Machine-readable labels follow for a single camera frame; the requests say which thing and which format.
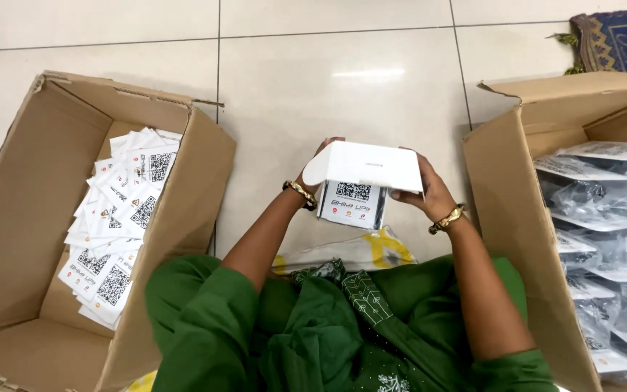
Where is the large brown carton with cards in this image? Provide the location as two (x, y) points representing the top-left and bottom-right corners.
(0, 70), (237, 392)

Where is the person's right hand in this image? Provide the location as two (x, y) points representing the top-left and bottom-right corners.
(389, 146), (458, 223)

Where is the gold left wrist bangle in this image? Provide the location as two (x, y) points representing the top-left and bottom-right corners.
(282, 180), (319, 211)

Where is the white printed card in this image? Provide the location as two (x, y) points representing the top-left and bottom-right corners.
(318, 181), (386, 230)

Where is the pile of white printed cards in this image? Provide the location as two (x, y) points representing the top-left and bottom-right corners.
(57, 127), (184, 331)

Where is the pile of clear plastic bags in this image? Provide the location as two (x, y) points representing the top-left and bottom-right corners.
(533, 141), (627, 382)

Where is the large brown carton with bags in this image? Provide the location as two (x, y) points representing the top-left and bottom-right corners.
(462, 71), (627, 392)

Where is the white cardboard box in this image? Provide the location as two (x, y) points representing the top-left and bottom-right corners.
(302, 140), (425, 231)

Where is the blue patterned mat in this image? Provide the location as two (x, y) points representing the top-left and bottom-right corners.
(546, 9), (627, 76)

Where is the gold wrist bangle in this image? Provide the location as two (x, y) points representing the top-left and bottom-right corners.
(282, 180), (319, 211)
(428, 204), (466, 236)

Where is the person's left hand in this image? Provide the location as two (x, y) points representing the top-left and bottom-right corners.
(293, 136), (346, 203)

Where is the white and yellow bag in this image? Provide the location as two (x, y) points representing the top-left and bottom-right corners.
(271, 226), (419, 275)

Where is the gold right wrist bangle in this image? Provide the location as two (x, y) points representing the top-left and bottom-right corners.
(428, 204), (466, 236)

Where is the person's green clothing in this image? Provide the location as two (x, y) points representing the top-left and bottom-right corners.
(144, 254), (559, 392)

